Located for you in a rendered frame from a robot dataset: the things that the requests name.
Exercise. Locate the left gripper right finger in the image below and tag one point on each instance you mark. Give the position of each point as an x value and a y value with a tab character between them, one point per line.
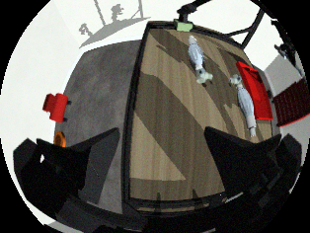
236	159

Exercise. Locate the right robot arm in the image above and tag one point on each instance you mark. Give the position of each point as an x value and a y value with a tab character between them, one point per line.
183	18

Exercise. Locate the red tray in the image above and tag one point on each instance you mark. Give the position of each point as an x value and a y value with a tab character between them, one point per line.
254	84

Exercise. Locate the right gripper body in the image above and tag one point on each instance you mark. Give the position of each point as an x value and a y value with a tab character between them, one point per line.
287	46

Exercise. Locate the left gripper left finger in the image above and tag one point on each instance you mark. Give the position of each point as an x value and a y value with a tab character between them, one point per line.
86	164

